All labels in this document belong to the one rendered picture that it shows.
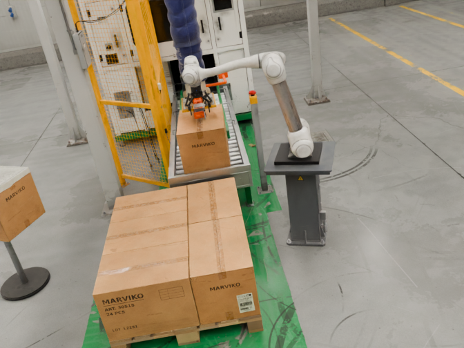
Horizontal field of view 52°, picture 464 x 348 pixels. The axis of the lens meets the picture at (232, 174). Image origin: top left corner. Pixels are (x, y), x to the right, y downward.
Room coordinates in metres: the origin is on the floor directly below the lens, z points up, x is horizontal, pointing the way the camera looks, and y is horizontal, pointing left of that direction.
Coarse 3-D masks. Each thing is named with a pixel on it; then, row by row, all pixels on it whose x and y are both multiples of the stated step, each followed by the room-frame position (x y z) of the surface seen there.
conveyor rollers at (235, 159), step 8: (216, 96) 5.67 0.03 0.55; (216, 104) 5.39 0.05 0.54; (224, 104) 5.31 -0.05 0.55; (232, 128) 4.57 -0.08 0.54; (232, 136) 4.39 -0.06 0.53; (232, 144) 4.14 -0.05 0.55; (176, 152) 4.22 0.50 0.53; (232, 152) 4.03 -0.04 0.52; (176, 160) 4.04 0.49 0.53; (232, 160) 3.85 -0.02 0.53; (240, 160) 3.78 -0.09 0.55; (176, 168) 3.85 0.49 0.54
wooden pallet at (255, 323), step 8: (232, 320) 2.30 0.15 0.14; (240, 320) 2.30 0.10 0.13; (248, 320) 2.30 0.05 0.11; (256, 320) 2.30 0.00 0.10; (184, 328) 2.30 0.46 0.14; (192, 328) 2.29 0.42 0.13; (200, 328) 2.30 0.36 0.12; (208, 328) 2.30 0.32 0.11; (248, 328) 2.30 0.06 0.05; (256, 328) 2.30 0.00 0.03; (144, 336) 2.29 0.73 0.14; (152, 336) 2.29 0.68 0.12; (160, 336) 2.29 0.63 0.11; (176, 336) 2.29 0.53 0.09; (184, 336) 2.29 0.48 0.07; (192, 336) 2.29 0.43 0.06; (112, 344) 2.28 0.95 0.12; (120, 344) 2.28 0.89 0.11; (128, 344) 2.34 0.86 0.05; (184, 344) 2.29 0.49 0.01
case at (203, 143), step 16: (192, 112) 4.11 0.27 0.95; (208, 112) 4.04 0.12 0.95; (192, 128) 3.70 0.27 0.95; (208, 128) 3.64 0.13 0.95; (224, 128) 3.71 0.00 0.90; (192, 144) 3.61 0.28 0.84; (208, 144) 3.61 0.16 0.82; (224, 144) 3.61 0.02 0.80; (192, 160) 3.61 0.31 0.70; (208, 160) 3.61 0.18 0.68; (224, 160) 3.61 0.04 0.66
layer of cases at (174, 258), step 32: (160, 192) 3.44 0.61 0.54; (192, 192) 3.36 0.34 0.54; (224, 192) 3.27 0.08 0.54; (128, 224) 3.02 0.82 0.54; (160, 224) 2.95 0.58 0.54; (192, 224) 2.88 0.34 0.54; (224, 224) 2.81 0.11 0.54; (128, 256) 2.62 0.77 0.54; (160, 256) 2.56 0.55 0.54; (192, 256) 2.51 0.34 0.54; (224, 256) 2.45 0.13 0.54; (96, 288) 2.34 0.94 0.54; (128, 288) 2.29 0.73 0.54; (160, 288) 2.29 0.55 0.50; (192, 288) 2.30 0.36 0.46; (224, 288) 2.30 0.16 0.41; (256, 288) 2.31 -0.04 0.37; (128, 320) 2.29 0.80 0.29; (160, 320) 2.29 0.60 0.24; (192, 320) 2.30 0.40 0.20; (224, 320) 2.30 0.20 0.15
